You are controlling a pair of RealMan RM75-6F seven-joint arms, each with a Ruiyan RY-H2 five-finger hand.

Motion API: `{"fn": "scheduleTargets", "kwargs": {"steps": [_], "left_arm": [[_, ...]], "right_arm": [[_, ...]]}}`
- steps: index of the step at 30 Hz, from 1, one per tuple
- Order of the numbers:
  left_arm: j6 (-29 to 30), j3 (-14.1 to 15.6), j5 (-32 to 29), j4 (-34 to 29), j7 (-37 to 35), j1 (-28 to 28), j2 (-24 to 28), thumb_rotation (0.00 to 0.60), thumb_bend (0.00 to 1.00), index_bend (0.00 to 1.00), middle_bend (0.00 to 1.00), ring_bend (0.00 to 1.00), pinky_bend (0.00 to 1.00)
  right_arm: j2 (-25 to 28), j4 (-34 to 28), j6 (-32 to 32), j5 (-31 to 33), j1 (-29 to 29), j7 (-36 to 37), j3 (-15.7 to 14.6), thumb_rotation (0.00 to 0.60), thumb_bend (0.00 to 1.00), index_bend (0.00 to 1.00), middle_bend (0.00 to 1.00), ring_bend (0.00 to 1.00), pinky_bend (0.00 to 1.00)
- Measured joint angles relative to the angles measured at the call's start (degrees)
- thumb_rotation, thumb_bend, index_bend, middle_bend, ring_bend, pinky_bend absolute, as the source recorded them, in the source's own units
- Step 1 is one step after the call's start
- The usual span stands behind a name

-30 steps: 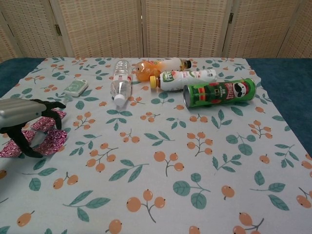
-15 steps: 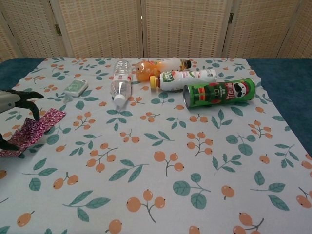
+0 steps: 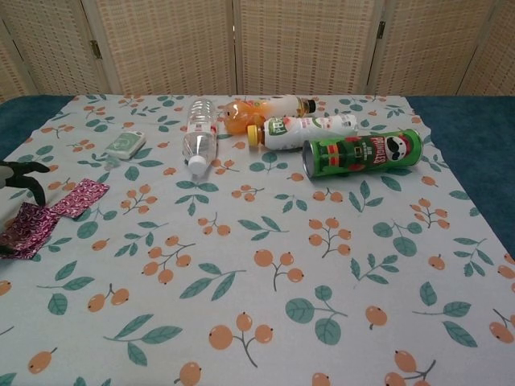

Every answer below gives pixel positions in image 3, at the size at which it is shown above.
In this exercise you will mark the robot left five-finger hand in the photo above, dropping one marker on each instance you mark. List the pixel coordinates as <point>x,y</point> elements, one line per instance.
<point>24,169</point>

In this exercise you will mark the pink patterned foil packet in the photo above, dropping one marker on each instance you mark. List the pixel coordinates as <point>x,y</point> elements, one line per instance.
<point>80,197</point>
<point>30,229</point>

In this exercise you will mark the green chewing gum pack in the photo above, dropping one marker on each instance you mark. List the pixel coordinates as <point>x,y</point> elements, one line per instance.
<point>122,143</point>

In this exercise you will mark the brass screen hinge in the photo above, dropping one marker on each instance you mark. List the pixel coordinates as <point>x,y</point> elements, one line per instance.
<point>380,30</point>
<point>94,47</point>

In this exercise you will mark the clear plastic water bottle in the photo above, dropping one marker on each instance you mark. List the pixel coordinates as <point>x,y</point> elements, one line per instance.
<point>199,140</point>

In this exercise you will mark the woven folding screen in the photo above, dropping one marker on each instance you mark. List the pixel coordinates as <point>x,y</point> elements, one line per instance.
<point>169,48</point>

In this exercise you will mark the orange juice bottle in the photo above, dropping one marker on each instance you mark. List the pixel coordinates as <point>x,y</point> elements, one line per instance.
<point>237,116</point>

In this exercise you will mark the floral leaf-and-fruit tablecloth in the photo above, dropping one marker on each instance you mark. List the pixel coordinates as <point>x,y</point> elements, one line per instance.
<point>257,241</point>

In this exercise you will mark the white yellow-capped drink bottle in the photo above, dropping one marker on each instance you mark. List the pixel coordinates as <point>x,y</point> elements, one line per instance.
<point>289,132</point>

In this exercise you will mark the green Pringles can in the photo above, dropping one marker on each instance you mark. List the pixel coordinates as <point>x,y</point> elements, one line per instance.
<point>362,154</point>

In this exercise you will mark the blue felt table cover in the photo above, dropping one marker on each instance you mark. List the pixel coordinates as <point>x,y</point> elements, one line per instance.
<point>462,132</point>

